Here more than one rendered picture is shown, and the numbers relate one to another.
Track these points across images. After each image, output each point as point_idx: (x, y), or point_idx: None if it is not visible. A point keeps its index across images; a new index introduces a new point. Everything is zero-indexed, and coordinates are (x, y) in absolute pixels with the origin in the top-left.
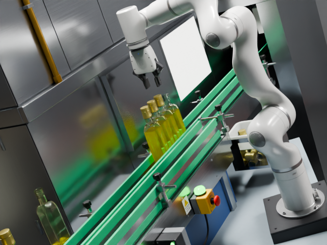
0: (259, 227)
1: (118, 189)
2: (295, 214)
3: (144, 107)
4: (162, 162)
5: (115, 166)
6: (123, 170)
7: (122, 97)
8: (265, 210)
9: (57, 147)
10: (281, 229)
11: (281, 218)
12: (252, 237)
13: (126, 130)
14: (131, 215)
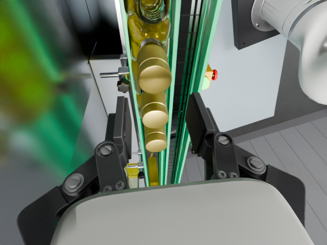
0: (221, 15)
1: (143, 147)
2: (267, 27)
3: (158, 147)
4: (172, 105)
5: (95, 116)
6: (93, 96)
7: (44, 159)
8: (238, 11)
9: None
10: (249, 45)
11: (251, 28)
12: (214, 34)
13: (84, 112)
14: (183, 166)
